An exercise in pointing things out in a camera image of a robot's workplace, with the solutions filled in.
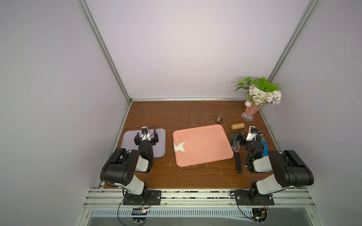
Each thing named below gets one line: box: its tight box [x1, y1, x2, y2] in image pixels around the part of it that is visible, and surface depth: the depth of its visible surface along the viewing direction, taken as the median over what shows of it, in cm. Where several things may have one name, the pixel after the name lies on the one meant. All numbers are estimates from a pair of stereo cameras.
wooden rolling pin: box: [230, 122, 247, 133], surface depth 102 cm
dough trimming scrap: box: [173, 139, 186, 153], surface depth 94 cm
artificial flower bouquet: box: [234, 76, 284, 107], surface depth 87 cm
